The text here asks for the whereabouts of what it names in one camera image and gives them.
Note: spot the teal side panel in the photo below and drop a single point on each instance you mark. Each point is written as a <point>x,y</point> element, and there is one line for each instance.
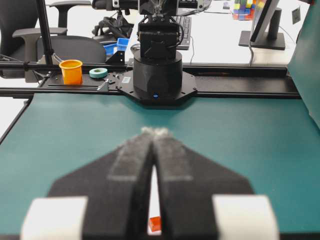
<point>304,66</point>

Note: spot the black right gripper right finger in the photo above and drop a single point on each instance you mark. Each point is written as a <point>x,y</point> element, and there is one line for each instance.
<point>203,200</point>

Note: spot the black aluminium rail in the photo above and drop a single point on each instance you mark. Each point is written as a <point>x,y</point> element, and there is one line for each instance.
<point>210,81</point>

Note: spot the green tape roll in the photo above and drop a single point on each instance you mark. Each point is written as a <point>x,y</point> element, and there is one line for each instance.
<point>98,73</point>

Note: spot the black computer monitor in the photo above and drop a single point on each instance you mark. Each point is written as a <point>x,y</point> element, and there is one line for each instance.
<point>265,26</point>

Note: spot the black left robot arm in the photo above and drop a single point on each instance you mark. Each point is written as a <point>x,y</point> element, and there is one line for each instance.
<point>157,77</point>

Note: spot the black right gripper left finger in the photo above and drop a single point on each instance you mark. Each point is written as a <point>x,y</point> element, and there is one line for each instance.
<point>107,199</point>

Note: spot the colourful block stack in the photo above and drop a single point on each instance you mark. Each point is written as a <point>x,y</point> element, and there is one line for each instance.
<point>243,10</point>

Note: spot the red block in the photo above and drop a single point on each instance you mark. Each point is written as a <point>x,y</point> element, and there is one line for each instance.
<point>155,224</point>

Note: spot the black office chair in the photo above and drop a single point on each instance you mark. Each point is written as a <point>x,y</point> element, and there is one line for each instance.
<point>21,40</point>

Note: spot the black keyboard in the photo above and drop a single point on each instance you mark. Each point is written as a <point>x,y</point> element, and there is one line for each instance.
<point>186,23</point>

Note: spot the blue plastic bin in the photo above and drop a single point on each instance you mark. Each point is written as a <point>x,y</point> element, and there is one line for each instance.
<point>113,46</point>

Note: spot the orange plastic cup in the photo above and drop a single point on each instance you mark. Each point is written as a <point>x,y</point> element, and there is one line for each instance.
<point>71,71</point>

